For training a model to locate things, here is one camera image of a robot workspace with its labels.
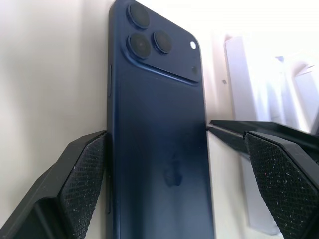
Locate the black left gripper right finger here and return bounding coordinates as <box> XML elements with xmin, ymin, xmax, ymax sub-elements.
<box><xmin>243</xmin><ymin>130</ymin><xmax>319</xmax><ymax>239</ymax></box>

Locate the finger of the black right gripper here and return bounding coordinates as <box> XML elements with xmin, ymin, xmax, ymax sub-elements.
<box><xmin>207</xmin><ymin>119</ymin><xmax>319</xmax><ymax>160</ymax></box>

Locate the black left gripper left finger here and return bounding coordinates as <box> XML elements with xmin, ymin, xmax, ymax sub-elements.
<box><xmin>0</xmin><ymin>130</ymin><xmax>111</xmax><ymax>239</ymax></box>

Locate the dark blue smartphone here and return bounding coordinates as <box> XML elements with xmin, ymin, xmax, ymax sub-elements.
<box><xmin>106</xmin><ymin>0</ymin><xmax>217</xmax><ymax>239</ymax></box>

